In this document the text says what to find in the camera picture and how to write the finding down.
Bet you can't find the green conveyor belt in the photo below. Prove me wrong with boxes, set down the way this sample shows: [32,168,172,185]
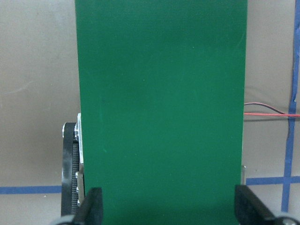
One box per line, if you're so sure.
[75,0,248,225]

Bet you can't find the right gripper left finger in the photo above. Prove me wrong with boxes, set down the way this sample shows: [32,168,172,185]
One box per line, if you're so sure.
[71,187,103,225]

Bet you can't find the red black power wire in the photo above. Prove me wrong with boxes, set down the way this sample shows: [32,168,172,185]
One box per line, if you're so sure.
[243,102,300,117]

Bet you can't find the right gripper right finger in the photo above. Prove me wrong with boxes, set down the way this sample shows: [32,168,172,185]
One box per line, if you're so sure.
[234,185,276,225]

